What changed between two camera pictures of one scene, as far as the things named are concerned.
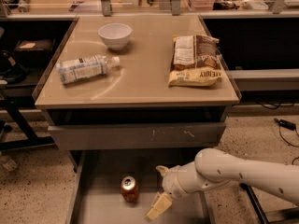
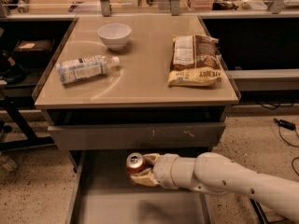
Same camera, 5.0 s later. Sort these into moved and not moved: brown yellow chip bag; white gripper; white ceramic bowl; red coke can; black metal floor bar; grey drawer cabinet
Moved: white gripper; red coke can
Not moved: white ceramic bowl; brown yellow chip bag; grey drawer cabinet; black metal floor bar
